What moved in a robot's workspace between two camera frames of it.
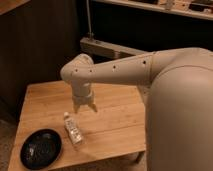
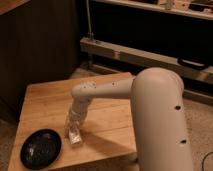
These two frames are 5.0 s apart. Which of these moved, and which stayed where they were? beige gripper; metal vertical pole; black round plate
Moved: beige gripper
Stayed: black round plate; metal vertical pole
